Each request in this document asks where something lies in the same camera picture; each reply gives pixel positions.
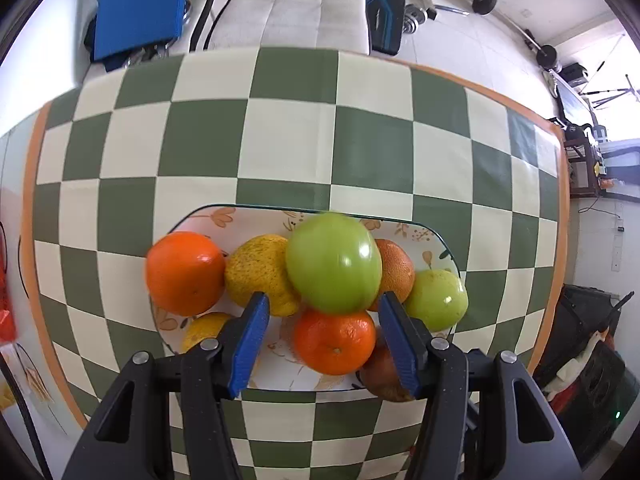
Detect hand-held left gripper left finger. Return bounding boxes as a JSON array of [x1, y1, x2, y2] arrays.
[[62, 291, 271, 480]]

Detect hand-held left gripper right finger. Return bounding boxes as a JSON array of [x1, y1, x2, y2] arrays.
[[377, 290, 583, 480]]

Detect floral white oval plate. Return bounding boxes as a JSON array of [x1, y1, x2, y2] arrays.
[[150, 203, 463, 393]]

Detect yellow orange citrus fruit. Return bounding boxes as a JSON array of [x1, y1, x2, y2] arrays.
[[180, 312, 233, 354]]

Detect green apple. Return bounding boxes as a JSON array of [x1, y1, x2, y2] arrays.
[[285, 212, 383, 315], [403, 269, 469, 333]]

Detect orange tangerine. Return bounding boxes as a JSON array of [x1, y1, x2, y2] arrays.
[[292, 307, 377, 376]]

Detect yellow lemon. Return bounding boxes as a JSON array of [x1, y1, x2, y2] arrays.
[[224, 234, 303, 317]]

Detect brownish orange fruit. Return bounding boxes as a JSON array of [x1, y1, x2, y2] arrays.
[[367, 238, 416, 312]]

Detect large bright orange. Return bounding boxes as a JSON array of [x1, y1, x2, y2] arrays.
[[145, 231, 227, 317]]

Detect green white checkered tablecloth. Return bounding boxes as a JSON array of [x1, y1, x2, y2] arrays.
[[20, 46, 571, 480]]

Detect red plastic bag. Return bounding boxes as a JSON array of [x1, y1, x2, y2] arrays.
[[0, 240, 18, 346]]

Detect flat black monitor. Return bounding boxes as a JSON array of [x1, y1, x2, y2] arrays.
[[547, 72, 594, 128]]

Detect black music stand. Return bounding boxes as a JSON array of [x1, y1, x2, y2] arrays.
[[582, 35, 640, 111]]

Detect black speaker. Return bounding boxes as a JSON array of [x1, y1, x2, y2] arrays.
[[562, 63, 591, 86]]

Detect loose weight plates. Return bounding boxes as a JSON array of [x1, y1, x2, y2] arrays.
[[402, 4, 438, 36]]

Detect white padded chair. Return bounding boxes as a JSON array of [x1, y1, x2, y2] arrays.
[[189, 0, 373, 56]]

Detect black blue bench pad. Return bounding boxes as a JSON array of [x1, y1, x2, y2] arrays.
[[365, 0, 407, 56]]

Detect floor barbell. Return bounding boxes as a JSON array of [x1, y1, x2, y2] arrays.
[[472, 0, 558, 68]]

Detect blue board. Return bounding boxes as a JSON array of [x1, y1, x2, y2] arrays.
[[94, 0, 192, 62]]

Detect white wall socket strip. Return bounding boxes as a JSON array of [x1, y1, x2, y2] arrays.
[[612, 215, 626, 273]]

